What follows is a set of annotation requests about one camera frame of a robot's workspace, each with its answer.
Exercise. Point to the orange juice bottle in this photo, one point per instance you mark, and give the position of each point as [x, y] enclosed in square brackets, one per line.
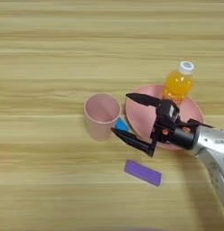
[177, 84]

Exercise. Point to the small black box white label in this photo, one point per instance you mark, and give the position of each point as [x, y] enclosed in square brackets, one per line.
[168, 110]

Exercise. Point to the pink plastic cup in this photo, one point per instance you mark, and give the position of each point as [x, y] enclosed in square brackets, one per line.
[98, 127]

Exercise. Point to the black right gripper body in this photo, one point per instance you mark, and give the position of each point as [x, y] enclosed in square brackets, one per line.
[180, 136]

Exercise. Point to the blue rectangular block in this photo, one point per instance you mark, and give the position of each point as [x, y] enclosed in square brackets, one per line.
[121, 125]

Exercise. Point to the pink round plate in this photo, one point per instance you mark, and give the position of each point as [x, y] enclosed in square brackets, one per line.
[141, 115]

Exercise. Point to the purple rectangular block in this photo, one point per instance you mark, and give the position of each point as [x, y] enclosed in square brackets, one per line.
[144, 173]

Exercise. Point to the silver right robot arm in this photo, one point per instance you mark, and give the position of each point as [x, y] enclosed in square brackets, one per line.
[211, 147]

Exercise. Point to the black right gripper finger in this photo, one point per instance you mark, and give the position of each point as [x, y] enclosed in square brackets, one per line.
[145, 99]
[132, 138]

